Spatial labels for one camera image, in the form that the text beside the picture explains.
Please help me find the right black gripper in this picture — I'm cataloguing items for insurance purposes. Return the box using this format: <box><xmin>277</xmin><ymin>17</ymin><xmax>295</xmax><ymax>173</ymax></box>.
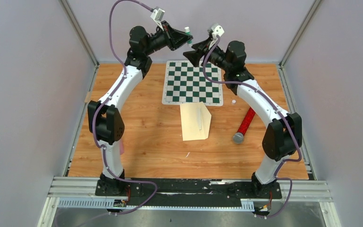
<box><xmin>184</xmin><ymin>36</ymin><xmax>232</xmax><ymax>72</ymax></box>

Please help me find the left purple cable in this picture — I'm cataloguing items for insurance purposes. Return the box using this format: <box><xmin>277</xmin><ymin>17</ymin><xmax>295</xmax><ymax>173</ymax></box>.
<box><xmin>92</xmin><ymin>0</ymin><xmax>159</xmax><ymax>216</ymax></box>

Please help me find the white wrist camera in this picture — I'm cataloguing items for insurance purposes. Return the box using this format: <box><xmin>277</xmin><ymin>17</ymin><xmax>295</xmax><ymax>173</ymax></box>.
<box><xmin>207</xmin><ymin>23</ymin><xmax>225</xmax><ymax>49</ymax></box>
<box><xmin>150</xmin><ymin>7</ymin><xmax>165</xmax><ymax>31</ymax></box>

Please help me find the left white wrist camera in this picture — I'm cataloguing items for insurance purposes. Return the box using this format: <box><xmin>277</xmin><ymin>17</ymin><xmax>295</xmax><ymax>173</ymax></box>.
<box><xmin>150</xmin><ymin>7</ymin><xmax>165</xmax><ymax>31</ymax></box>

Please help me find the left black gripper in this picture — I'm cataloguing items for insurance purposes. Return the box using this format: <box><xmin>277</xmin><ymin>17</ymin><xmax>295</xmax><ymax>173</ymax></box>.
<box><xmin>144</xmin><ymin>21</ymin><xmax>192</xmax><ymax>57</ymax></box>

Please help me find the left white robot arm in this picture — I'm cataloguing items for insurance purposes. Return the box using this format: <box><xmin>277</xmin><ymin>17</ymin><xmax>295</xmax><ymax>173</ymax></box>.
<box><xmin>87</xmin><ymin>21</ymin><xmax>193</xmax><ymax>196</ymax></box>

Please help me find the green white chessboard mat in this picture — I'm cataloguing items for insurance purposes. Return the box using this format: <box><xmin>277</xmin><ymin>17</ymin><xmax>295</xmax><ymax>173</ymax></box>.
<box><xmin>162</xmin><ymin>60</ymin><xmax>224</xmax><ymax>106</ymax></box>

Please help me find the green white glue stick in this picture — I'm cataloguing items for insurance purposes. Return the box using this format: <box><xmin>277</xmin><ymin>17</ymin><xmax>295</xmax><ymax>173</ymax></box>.
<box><xmin>184</xmin><ymin>26</ymin><xmax>193</xmax><ymax>47</ymax></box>

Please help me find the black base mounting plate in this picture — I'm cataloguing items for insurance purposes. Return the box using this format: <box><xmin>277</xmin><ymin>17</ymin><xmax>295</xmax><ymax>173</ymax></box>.
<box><xmin>95</xmin><ymin>178</ymin><xmax>282</xmax><ymax>208</ymax></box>

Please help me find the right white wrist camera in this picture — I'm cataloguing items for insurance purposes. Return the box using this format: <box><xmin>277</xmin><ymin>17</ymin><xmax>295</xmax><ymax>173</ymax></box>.
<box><xmin>207</xmin><ymin>23</ymin><xmax>225</xmax><ymax>49</ymax></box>

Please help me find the cream envelope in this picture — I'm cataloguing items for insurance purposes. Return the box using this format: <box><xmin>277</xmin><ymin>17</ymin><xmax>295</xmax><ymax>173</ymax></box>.
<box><xmin>180</xmin><ymin>102</ymin><xmax>212</xmax><ymax>141</ymax></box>

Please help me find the red glitter microphone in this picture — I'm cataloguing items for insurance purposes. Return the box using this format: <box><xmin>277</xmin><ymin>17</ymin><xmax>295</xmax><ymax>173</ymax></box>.
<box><xmin>233</xmin><ymin>107</ymin><xmax>256</xmax><ymax>144</ymax></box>

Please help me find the aluminium frame rail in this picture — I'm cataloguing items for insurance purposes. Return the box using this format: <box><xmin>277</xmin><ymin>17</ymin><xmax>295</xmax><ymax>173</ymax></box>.
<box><xmin>38</xmin><ymin>177</ymin><xmax>340</xmax><ymax>227</ymax></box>

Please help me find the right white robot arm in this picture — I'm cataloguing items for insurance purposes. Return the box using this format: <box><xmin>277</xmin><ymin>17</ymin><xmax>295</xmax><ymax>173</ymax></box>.
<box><xmin>183</xmin><ymin>38</ymin><xmax>302</xmax><ymax>198</ymax></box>

